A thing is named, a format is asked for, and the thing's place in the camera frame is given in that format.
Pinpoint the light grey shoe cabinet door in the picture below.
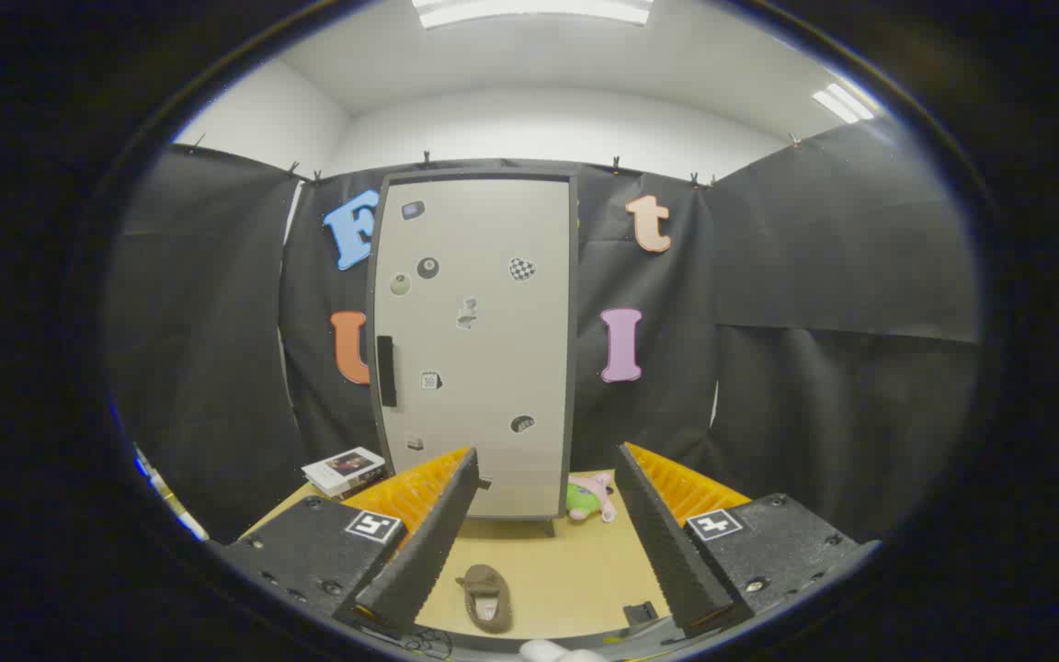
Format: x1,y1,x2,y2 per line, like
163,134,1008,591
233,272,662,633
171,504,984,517
372,178,573,521

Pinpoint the brown fuzzy shoe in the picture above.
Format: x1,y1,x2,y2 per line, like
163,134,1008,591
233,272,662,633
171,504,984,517
456,565,514,635

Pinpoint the black backdrop cloth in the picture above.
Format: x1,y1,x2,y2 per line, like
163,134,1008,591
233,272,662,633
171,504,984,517
111,120,981,543

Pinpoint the ceiling light panel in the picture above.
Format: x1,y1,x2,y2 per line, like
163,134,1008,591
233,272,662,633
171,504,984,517
813,83,875,123
412,0,655,29

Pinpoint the green and pink plush toy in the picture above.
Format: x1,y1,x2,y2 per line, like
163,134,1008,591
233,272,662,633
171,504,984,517
566,472,618,523

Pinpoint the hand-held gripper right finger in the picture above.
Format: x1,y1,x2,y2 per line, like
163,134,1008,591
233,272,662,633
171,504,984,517
614,442,882,639

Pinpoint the dark grey shoe cabinet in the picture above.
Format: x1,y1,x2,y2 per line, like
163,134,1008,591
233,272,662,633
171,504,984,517
366,168,581,539

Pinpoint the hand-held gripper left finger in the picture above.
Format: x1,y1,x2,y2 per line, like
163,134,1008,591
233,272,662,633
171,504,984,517
215,447,481,637

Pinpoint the white and yellow box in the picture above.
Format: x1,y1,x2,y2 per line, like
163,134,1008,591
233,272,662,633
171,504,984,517
157,478,211,542

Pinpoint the white fabric object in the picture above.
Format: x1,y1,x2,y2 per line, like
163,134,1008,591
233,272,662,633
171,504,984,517
520,641,609,662

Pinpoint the brown cover book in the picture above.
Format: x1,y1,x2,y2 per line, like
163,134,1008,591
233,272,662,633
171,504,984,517
336,473,391,501

